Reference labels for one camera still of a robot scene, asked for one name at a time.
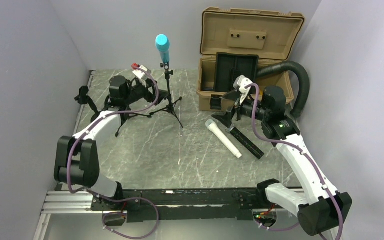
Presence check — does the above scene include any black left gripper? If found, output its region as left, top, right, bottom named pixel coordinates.
left=123, top=78, right=169, bottom=106

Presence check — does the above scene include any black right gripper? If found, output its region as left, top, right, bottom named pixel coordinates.
left=212, top=89, right=270, bottom=128

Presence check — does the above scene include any black tripod stand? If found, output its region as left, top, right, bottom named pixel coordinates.
left=102, top=77, right=158, bottom=138
left=149, top=63, right=184, bottom=129

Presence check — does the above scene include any white microphone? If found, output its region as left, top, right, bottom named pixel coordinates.
left=205, top=119, right=242, bottom=159

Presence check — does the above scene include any black microphone silver grille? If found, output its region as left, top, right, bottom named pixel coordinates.
left=227, top=124, right=265, bottom=160

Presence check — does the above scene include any black round base mic stand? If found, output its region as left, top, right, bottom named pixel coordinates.
left=74, top=85, right=100, bottom=123

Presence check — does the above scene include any cyan microphone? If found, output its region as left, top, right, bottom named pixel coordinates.
left=155, top=34, right=170, bottom=64

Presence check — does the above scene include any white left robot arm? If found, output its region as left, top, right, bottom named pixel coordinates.
left=53, top=74, right=162, bottom=210

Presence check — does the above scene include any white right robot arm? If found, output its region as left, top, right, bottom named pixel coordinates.
left=213, top=84, right=353, bottom=240

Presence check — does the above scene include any black tool tray insert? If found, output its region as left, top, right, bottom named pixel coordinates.
left=213, top=52, right=259, bottom=93

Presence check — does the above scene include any tan plastic toolbox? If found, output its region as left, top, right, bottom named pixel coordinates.
left=196, top=7, right=306, bottom=112

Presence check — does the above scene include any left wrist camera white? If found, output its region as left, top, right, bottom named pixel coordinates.
left=131, top=63, right=152, bottom=81

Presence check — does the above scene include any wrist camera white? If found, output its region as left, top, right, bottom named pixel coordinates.
left=131, top=63, right=152, bottom=81
left=233, top=75, right=253, bottom=105

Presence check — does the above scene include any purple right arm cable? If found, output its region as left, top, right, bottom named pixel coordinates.
left=244, top=82, right=345, bottom=240

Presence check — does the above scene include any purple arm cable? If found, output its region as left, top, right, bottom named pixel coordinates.
left=66, top=67, right=160, bottom=239
left=244, top=82, right=345, bottom=240

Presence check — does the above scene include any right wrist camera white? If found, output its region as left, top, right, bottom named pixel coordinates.
left=233, top=75, right=253, bottom=105

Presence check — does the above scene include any black corrugated hose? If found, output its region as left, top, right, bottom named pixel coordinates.
left=256, top=60, right=311, bottom=118

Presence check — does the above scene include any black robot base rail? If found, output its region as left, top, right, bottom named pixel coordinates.
left=90, top=187, right=276, bottom=223

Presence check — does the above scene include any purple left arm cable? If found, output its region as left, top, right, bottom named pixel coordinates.
left=66, top=67, right=160, bottom=239

